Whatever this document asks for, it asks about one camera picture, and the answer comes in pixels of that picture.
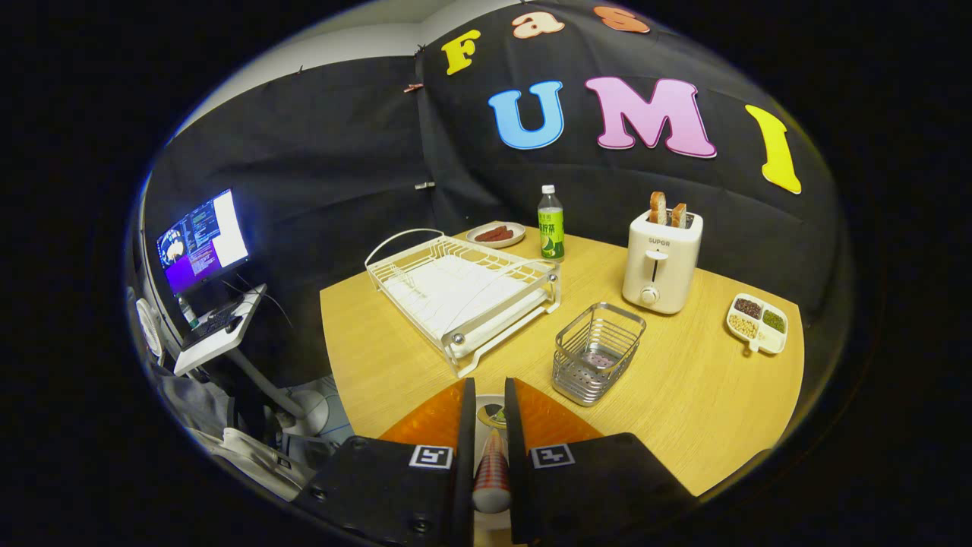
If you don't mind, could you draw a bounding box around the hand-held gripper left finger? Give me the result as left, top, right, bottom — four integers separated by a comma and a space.
292, 378, 477, 547

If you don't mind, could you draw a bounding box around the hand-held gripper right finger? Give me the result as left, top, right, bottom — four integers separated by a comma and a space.
503, 378, 696, 545

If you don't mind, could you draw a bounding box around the metal spoon with striped handle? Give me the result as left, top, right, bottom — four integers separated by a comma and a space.
472, 406, 513, 514

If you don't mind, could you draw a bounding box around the metal wire basket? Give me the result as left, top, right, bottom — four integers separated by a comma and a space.
552, 302, 647, 407

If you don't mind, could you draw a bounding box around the white wire dish rack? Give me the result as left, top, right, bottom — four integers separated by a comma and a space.
364, 228, 563, 379

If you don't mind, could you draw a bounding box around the small beige plate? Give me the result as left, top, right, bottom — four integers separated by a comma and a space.
465, 221, 526, 249

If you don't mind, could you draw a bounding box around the white divided dish with beans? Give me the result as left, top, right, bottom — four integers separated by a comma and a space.
725, 293, 789, 356

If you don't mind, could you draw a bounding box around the white stand pole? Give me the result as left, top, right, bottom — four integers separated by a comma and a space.
228, 349, 331, 438

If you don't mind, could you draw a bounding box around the white stand tray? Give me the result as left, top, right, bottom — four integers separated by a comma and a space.
173, 284, 268, 378

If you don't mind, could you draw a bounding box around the green label drink bottle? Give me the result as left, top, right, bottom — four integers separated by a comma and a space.
538, 185, 566, 263

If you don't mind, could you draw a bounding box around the black keyboard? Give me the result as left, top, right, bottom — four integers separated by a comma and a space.
181, 302, 244, 352

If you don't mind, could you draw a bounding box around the white toaster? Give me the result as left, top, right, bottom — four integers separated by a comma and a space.
622, 209, 704, 315

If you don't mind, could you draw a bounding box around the small white fan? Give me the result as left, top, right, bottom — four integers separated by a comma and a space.
135, 298, 165, 358

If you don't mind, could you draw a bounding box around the computer monitor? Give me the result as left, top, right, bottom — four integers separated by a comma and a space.
156, 188, 251, 297

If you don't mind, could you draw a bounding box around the black backdrop cloth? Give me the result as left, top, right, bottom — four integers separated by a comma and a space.
144, 0, 847, 381

